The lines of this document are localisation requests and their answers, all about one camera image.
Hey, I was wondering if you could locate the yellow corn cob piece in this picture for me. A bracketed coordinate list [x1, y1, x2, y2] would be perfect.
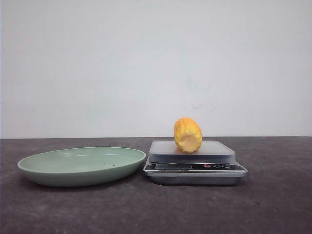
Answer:
[174, 117, 202, 153]

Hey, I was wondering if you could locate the silver digital kitchen scale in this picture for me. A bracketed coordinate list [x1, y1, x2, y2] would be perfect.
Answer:
[143, 140, 248, 185]

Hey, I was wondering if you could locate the green shallow plate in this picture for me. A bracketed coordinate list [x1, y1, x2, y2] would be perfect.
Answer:
[17, 146, 146, 187]

